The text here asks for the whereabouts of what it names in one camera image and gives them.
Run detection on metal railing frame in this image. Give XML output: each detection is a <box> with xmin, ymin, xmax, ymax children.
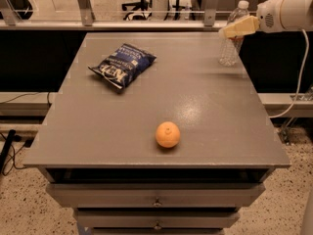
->
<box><xmin>1</xmin><ymin>0</ymin><xmax>230</xmax><ymax>30</ymax></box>

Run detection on clear plastic water bottle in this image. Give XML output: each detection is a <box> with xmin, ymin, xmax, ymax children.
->
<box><xmin>219</xmin><ymin>0</ymin><xmax>249</xmax><ymax>67</ymax></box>

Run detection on top drawer metal knob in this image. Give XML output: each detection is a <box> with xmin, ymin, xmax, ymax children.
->
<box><xmin>153</xmin><ymin>197</ymin><xmax>162</xmax><ymax>208</ymax></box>

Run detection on drawer metal knob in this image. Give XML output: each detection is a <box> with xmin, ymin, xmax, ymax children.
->
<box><xmin>154</xmin><ymin>222</ymin><xmax>162</xmax><ymax>230</ymax></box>
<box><xmin>153</xmin><ymin>197</ymin><xmax>162</xmax><ymax>208</ymax></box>

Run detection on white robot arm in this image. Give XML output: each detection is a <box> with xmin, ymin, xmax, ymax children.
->
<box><xmin>219</xmin><ymin>0</ymin><xmax>313</xmax><ymax>38</ymax></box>

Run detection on black office chair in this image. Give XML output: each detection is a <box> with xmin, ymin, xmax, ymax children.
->
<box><xmin>119</xmin><ymin>0</ymin><xmax>155</xmax><ymax>22</ymax></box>

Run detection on grey drawer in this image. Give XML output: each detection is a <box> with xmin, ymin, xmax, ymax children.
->
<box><xmin>74</xmin><ymin>210</ymin><xmax>240</xmax><ymax>229</ymax></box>
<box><xmin>46</xmin><ymin>183</ymin><xmax>265</xmax><ymax>209</ymax></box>

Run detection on black floor cables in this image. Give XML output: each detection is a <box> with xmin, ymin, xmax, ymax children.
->
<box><xmin>0</xmin><ymin>132</ymin><xmax>35</xmax><ymax>177</ymax></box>

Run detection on top grey drawer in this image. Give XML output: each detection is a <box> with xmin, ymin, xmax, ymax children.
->
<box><xmin>46</xmin><ymin>183</ymin><xmax>265</xmax><ymax>209</ymax></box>

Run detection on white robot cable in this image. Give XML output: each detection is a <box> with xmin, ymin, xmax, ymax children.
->
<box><xmin>268</xmin><ymin>28</ymin><xmax>310</xmax><ymax>119</ymax></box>

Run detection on blue chip bag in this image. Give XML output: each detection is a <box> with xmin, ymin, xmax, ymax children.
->
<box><xmin>89</xmin><ymin>43</ymin><xmax>157</xmax><ymax>90</ymax></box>

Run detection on grey drawer cabinet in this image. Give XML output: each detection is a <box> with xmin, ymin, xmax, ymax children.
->
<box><xmin>24</xmin><ymin>32</ymin><xmax>290</xmax><ymax>235</ymax></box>

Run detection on orange fruit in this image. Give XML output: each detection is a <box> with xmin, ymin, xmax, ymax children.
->
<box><xmin>156</xmin><ymin>121</ymin><xmax>181</xmax><ymax>148</ymax></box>

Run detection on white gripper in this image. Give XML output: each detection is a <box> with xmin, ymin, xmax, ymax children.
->
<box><xmin>218</xmin><ymin>0</ymin><xmax>284</xmax><ymax>38</ymax></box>

